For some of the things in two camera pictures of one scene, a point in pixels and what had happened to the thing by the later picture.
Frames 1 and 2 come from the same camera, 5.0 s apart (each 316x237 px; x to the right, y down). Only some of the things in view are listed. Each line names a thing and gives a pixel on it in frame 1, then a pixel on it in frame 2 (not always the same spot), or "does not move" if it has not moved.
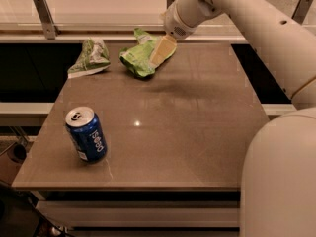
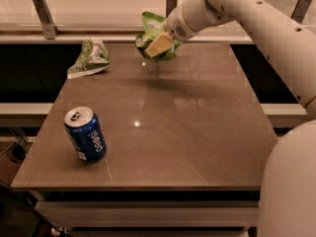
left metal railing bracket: x=45 y=16 does not move
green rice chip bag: x=137 y=58 → x=154 y=26
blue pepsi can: x=88 y=134 does not move
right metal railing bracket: x=301 y=9 does not move
